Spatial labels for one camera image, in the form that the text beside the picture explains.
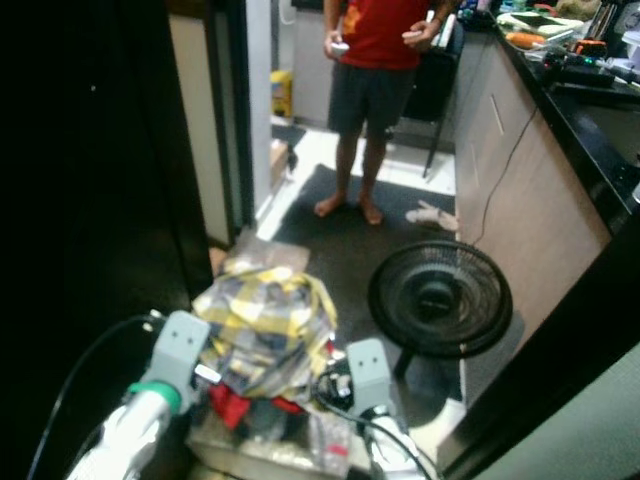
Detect yellow grey plaid shirt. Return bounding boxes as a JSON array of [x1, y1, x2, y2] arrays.
[[192, 265, 339, 401]]

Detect red cloth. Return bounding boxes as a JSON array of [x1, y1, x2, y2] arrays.
[[208, 382, 306, 431]]

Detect silvery laundry box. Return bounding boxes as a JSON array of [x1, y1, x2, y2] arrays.
[[188, 405, 361, 480]]

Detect flat brown cardboard sheet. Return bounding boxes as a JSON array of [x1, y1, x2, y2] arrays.
[[222, 232, 311, 276]]

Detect black round floor fan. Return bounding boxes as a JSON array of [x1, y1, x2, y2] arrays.
[[367, 240, 514, 381]]

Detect black floor mat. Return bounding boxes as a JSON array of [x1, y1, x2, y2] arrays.
[[272, 163, 461, 331]]

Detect beige sandal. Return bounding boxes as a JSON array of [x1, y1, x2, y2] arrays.
[[422, 208, 459, 233], [405, 200, 446, 225]]

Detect small brown cardboard box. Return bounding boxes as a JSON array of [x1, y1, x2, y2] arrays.
[[270, 140, 291, 189]]

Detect dark tall fridge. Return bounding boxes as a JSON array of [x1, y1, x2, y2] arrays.
[[0, 0, 211, 480]]

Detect beige cabinet with black counter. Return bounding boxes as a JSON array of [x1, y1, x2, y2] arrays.
[[452, 20, 640, 401]]

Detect yellow box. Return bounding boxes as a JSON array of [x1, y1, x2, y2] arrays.
[[271, 70, 294, 119]]

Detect black chair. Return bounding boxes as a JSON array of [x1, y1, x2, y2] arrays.
[[400, 20, 466, 179]]

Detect person in red shirt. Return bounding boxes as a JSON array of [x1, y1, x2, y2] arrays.
[[312, 0, 456, 227]]

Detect orange item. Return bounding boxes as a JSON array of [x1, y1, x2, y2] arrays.
[[505, 32, 549, 51]]

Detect white green tray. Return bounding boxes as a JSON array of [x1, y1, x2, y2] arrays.
[[495, 10, 586, 41]]

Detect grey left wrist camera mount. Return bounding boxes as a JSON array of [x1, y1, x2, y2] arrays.
[[145, 310, 211, 396]]

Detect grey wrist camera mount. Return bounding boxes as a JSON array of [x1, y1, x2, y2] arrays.
[[345, 338, 393, 411], [145, 310, 211, 396]]

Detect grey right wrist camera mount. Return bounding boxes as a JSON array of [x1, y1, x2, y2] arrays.
[[345, 338, 393, 411]]

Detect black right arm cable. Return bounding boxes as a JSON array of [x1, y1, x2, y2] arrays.
[[315, 375, 446, 480]]

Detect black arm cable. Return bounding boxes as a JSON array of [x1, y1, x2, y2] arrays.
[[25, 315, 161, 480], [315, 375, 446, 480]]

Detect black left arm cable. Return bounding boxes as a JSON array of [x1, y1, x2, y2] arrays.
[[25, 315, 161, 480]]

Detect thin black power cord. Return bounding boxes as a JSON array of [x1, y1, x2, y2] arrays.
[[478, 105, 541, 246]]

